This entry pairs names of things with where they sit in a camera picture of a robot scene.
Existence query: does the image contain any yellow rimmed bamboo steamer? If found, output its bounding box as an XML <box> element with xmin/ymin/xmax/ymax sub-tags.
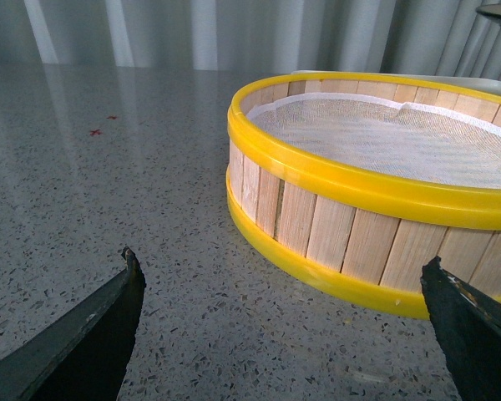
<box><xmin>226</xmin><ymin>74</ymin><xmax>501</xmax><ymax>319</ymax></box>

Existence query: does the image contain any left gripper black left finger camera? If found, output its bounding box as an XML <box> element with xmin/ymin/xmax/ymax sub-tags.
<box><xmin>0</xmin><ymin>247</ymin><xmax>145</xmax><ymax>400</ymax></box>

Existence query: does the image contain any white rectangular tray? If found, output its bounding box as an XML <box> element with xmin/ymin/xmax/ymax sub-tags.
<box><xmin>291</xmin><ymin>69</ymin><xmax>501</xmax><ymax>99</ymax></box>

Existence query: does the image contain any grey pleated curtain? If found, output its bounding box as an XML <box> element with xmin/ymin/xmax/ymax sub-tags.
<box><xmin>0</xmin><ymin>1</ymin><xmax>501</xmax><ymax>81</ymax></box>

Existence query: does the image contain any white gauze steamer liner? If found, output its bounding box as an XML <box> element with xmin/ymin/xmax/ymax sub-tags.
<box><xmin>246</xmin><ymin>93</ymin><xmax>501</xmax><ymax>190</ymax></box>

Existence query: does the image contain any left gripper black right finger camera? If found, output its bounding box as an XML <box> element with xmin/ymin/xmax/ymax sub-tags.
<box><xmin>421</xmin><ymin>256</ymin><xmax>501</xmax><ymax>400</ymax></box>

